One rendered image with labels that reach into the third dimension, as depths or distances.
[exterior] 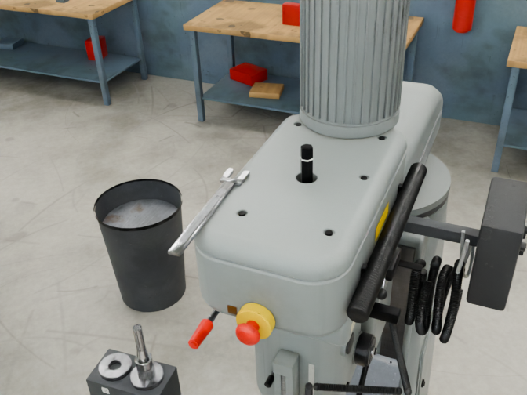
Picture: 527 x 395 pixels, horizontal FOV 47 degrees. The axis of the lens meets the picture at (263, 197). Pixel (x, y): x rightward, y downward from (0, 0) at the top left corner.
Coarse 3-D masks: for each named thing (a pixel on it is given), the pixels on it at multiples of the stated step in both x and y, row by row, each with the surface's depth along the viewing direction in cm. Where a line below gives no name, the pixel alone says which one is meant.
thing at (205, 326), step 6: (216, 312) 105; (210, 318) 104; (198, 324) 102; (204, 324) 102; (210, 324) 102; (198, 330) 101; (204, 330) 101; (210, 330) 102; (192, 336) 100; (198, 336) 100; (204, 336) 101; (192, 342) 99; (198, 342) 99; (192, 348) 100
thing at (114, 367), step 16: (112, 352) 175; (96, 368) 170; (112, 368) 170; (128, 368) 168; (160, 368) 167; (176, 368) 170; (96, 384) 166; (112, 384) 165; (128, 384) 165; (144, 384) 163; (160, 384) 165; (176, 384) 171
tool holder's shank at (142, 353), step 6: (138, 324) 157; (138, 330) 155; (138, 336) 156; (138, 342) 157; (144, 342) 159; (138, 348) 159; (144, 348) 159; (138, 354) 160; (144, 354) 160; (144, 360) 161
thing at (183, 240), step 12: (228, 168) 108; (228, 180) 104; (240, 180) 104; (216, 192) 101; (228, 192) 102; (216, 204) 98; (204, 216) 96; (192, 228) 93; (180, 240) 91; (168, 252) 89; (180, 252) 89
